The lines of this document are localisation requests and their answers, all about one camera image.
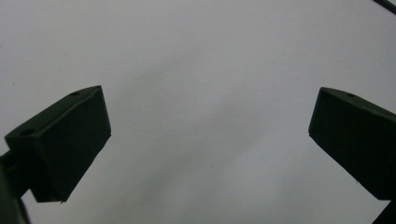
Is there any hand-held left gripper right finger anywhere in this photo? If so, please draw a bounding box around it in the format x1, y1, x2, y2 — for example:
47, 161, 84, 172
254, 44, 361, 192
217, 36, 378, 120
308, 87, 396, 202

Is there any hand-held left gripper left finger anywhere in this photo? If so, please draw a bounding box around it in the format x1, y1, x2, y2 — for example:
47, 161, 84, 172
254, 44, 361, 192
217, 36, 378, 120
4, 85, 112, 203

